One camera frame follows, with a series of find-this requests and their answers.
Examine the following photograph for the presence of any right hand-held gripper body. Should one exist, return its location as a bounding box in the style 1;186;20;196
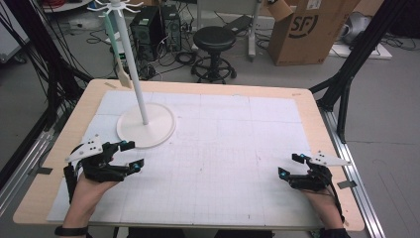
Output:
286;150;353;192

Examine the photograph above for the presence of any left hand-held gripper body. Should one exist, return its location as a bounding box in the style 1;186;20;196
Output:
64;134;134;183

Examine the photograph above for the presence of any white hook stand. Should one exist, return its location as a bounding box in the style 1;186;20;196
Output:
86;0;177;150

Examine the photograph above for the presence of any person's right hand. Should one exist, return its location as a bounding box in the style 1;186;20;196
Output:
300;187;345;227

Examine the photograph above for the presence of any person's left hand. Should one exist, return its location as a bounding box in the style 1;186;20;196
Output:
67;173;118;219

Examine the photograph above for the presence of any black tape strip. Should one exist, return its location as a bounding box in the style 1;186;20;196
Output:
34;167;54;177
336;179;359;190

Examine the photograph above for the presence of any black wristband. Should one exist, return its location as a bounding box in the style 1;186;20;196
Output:
53;225;90;238

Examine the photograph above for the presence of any white grid mat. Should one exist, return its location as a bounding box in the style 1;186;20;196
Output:
47;89;334;230

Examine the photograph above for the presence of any white power meter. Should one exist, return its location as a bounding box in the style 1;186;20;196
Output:
116;49;128;67

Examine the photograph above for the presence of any large black computer tower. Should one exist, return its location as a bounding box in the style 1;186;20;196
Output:
129;6;163;62

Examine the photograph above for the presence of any cardboard box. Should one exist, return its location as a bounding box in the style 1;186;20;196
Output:
262;0;362;66

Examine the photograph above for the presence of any white flat board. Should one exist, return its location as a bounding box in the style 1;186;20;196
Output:
329;42;393;60

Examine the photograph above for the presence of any slim black computer tower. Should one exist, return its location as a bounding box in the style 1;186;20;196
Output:
159;4;183;53

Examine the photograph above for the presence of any black round stool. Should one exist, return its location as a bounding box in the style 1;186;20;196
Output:
190;25;238;85

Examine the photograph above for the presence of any white appliance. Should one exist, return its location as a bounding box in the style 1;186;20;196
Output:
339;12;373;47

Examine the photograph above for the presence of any black strap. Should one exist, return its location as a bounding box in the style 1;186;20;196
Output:
62;164;79;205

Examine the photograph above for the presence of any aluminium rail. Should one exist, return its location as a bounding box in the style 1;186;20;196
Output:
0;129;56;217
320;108;386;238

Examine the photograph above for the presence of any black metal frame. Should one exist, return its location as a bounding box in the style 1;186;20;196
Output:
0;0;94;189
309;0;409;144

